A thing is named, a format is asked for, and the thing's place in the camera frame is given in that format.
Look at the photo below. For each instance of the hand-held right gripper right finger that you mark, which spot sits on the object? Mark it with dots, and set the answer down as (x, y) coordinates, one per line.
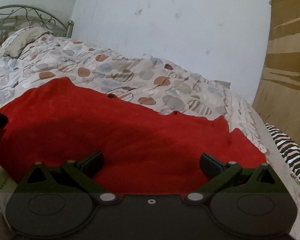
(210, 166)

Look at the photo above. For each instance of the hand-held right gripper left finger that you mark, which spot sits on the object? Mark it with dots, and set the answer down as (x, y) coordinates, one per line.
(92, 164)

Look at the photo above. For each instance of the red sweater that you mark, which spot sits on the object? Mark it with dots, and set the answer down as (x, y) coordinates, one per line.
(140, 135)

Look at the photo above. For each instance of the striped bedsheet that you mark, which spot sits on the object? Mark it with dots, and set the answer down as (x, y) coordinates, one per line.
(287, 150)

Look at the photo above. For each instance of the beige pillow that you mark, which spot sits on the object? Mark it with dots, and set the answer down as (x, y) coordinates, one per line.
(25, 40)

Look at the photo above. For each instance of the circle print comforter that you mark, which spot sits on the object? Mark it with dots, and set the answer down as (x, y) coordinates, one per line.
(110, 70)

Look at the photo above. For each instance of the metal bed headboard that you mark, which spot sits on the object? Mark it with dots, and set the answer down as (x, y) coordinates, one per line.
(27, 17)

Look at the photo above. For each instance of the plywood board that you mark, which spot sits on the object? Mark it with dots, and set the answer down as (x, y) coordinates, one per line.
(287, 67)

